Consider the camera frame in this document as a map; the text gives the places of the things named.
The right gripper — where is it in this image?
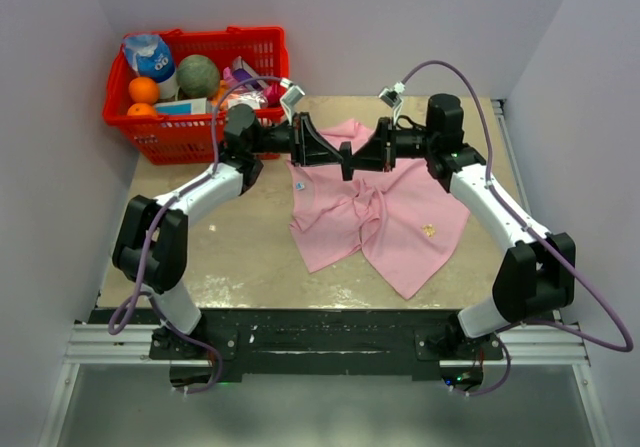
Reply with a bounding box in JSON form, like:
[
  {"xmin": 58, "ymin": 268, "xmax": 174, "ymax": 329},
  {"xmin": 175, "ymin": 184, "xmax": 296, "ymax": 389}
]
[{"xmin": 344, "ymin": 118, "xmax": 437, "ymax": 174}]

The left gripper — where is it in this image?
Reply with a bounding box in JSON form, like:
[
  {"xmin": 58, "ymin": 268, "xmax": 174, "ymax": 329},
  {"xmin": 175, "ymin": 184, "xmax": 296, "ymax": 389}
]
[{"xmin": 250, "ymin": 114, "xmax": 344, "ymax": 169}]

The small black stand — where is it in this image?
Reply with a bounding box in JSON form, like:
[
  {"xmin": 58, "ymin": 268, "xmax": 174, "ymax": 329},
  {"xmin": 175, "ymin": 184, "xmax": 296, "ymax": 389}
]
[{"xmin": 339, "ymin": 141, "xmax": 353, "ymax": 181}]

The pink garment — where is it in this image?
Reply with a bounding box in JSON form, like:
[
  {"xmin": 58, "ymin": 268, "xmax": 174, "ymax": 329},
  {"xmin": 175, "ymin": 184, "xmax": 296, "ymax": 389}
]
[{"xmin": 285, "ymin": 118, "xmax": 471, "ymax": 301}]

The gold rhinestone brooch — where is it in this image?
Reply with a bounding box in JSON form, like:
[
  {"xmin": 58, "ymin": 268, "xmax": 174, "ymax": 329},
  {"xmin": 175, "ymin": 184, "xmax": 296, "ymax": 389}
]
[{"xmin": 422, "ymin": 224, "xmax": 436, "ymax": 238}]

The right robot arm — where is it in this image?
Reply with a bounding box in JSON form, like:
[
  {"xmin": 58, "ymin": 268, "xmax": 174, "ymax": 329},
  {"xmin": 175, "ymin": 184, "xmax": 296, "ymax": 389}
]
[{"xmin": 343, "ymin": 89, "xmax": 576, "ymax": 360}]

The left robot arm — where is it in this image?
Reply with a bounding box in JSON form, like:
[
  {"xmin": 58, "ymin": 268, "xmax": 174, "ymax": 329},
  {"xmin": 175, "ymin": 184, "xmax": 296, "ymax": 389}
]
[{"xmin": 108, "ymin": 104, "xmax": 352, "ymax": 359}]

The pink white snack packet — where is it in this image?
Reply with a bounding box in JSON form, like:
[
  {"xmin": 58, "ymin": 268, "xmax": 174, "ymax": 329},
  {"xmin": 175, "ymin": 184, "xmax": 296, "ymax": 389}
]
[{"xmin": 220, "ymin": 85, "xmax": 279, "ymax": 111}]

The purple white box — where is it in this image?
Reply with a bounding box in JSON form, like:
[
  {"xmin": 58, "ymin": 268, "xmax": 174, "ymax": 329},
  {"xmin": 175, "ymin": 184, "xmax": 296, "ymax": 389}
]
[{"xmin": 222, "ymin": 56, "xmax": 268, "ymax": 91}]

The white blue carton box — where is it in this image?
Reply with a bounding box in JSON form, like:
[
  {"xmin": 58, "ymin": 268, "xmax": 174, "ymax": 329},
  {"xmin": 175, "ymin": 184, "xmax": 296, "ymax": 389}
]
[{"xmin": 153, "ymin": 98, "xmax": 213, "ymax": 116}]

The green melon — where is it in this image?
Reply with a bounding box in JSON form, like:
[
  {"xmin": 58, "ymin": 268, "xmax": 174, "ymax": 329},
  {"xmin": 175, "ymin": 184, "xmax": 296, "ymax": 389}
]
[{"xmin": 177, "ymin": 54, "xmax": 220, "ymax": 98}]

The red plastic shopping basket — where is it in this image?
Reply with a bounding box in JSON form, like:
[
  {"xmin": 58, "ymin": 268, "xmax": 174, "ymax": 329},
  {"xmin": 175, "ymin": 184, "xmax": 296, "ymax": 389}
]
[{"xmin": 102, "ymin": 26, "xmax": 289, "ymax": 165}]

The orange fruit upper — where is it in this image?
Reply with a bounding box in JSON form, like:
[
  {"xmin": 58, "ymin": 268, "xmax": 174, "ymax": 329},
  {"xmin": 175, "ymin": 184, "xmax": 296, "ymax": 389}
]
[{"xmin": 128, "ymin": 77, "xmax": 160, "ymax": 105}]

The orange fruit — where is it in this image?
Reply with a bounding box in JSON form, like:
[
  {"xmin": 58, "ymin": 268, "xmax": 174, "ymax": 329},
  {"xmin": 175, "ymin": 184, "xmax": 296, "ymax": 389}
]
[
  {"xmin": 128, "ymin": 77, "xmax": 160, "ymax": 105},
  {"xmin": 127, "ymin": 103, "xmax": 157, "ymax": 117}
]

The orange fruit lower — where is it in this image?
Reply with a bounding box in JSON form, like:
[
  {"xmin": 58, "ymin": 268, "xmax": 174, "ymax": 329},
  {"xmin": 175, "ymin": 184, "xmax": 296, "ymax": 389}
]
[{"xmin": 127, "ymin": 103, "xmax": 157, "ymax": 117}]

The blue white plastic bag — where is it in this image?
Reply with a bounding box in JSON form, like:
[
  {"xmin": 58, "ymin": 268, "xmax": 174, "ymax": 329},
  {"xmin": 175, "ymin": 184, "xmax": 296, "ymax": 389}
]
[{"xmin": 122, "ymin": 33, "xmax": 179, "ymax": 100}]

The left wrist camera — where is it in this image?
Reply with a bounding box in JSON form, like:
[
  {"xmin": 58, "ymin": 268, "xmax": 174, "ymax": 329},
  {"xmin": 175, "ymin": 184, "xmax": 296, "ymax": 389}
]
[{"xmin": 279, "ymin": 77, "xmax": 305, "ymax": 124}]

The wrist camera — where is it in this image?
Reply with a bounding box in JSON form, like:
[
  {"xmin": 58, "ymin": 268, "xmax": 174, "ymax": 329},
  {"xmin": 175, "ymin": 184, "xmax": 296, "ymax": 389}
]
[
  {"xmin": 378, "ymin": 81, "xmax": 406, "ymax": 125},
  {"xmin": 279, "ymin": 77, "xmax": 305, "ymax": 124}
]

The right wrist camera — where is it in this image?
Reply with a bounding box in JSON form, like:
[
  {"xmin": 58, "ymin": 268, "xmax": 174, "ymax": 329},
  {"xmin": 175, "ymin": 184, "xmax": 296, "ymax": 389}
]
[{"xmin": 378, "ymin": 81, "xmax": 406, "ymax": 125}]

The black metal base frame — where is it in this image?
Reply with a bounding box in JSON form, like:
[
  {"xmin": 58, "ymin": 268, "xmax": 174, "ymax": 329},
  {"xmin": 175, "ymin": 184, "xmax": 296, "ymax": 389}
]
[{"xmin": 111, "ymin": 309, "xmax": 560, "ymax": 392}]

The aluminium rail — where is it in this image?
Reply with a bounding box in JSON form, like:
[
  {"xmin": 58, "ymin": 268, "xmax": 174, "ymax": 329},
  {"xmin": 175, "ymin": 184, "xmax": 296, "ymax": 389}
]
[{"xmin": 64, "ymin": 324, "xmax": 589, "ymax": 367}]

